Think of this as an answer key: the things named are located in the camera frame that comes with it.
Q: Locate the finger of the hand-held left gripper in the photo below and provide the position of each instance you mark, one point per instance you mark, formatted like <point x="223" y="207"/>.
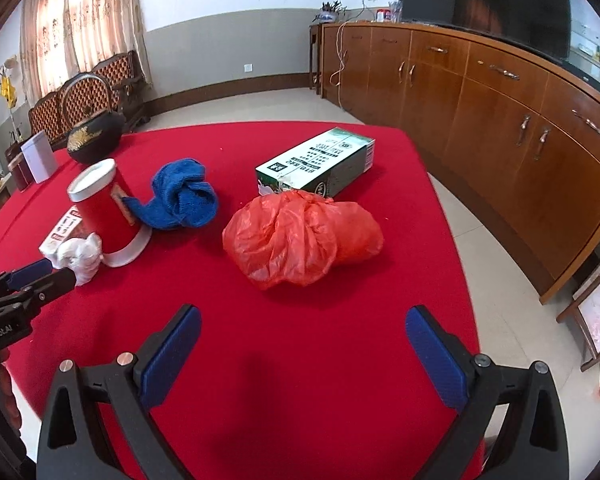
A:
<point x="30" y="273"/>
<point x="55" y="282"/>

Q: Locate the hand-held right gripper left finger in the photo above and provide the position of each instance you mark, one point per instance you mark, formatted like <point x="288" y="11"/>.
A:
<point x="170" y="355"/>

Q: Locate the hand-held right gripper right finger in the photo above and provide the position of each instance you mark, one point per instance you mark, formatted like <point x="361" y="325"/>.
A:
<point x="437" y="360"/>

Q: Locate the white tissue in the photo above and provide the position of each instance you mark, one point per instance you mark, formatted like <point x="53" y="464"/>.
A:
<point x="80" y="260"/>

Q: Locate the small red and white box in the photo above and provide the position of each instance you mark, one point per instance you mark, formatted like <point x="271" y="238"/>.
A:
<point x="62" y="227"/>

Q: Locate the red canister with white lid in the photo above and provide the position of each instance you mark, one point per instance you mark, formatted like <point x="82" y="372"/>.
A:
<point x="105" y="215"/>

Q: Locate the blue towel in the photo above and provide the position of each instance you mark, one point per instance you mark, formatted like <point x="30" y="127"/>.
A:
<point x="185" y="195"/>

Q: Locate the orange plastic bag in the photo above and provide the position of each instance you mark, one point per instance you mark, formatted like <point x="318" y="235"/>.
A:
<point x="295" y="240"/>

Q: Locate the green and white carton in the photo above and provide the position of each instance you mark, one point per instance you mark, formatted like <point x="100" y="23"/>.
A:
<point x="320" y="160"/>

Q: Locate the person's left hand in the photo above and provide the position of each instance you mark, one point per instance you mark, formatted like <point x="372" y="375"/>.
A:
<point x="2" y="385"/>

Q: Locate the dark red tin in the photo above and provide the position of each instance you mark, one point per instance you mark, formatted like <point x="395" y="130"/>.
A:
<point x="17" y="172"/>

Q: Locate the white tin box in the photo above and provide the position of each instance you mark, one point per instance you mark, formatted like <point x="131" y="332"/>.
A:
<point x="37" y="157"/>

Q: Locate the carved wooden stand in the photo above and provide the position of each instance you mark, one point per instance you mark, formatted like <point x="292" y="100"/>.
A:
<point x="564" y="314"/>

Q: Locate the red tablecloth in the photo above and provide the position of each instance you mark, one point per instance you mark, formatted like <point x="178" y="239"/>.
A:
<point x="305" y="320"/>

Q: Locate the black iron teapot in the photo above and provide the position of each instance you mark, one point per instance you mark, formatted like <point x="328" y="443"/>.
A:
<point x="92" y="142"/>

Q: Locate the yellow artificial flowers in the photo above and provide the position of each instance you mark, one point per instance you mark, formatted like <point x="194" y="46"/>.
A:
<point x="7" y="89"/>

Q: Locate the carved wooden sofa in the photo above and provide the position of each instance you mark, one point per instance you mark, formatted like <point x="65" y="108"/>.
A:
<point x="115" y="75"/>

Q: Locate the long wooden cabinet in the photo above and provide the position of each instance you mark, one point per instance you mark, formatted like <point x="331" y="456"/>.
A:
<point x="480" y="125"/>

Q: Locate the beige patterned curtain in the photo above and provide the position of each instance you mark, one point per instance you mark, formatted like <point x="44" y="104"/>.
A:
<point x="80" y="20"/>

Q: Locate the black set-top box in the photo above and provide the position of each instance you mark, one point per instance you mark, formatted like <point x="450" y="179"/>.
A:
<point x="587" y="80"/>

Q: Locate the dark wooden side table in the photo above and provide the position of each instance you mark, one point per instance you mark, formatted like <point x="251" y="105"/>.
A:
<point x="314" y="55"/>

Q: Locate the small red container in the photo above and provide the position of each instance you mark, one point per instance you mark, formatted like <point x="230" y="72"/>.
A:
<point x="381" y="15"/>

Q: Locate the small potted plant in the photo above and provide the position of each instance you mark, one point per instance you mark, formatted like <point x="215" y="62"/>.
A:
<point x="327" y="16"/>

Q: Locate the white wall socket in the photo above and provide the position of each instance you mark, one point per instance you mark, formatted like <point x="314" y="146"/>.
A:
<point x="248" y="67"/>

